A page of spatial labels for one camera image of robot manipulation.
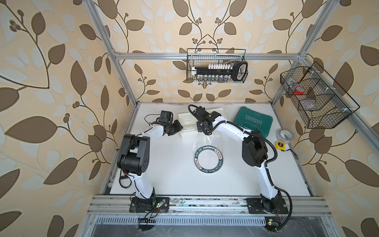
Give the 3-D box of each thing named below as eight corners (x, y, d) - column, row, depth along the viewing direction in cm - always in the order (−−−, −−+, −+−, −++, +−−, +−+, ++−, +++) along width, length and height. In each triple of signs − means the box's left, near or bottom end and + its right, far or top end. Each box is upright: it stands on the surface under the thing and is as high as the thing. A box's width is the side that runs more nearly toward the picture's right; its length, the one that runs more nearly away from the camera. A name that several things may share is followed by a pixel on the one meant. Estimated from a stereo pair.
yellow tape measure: (275, 148, 97) (277, 146, 94) (275, 142, 100) (277, 140, 97) (283, 150, 95) (285, 148, 93) (283, 144, 99) (285, 142, 96)
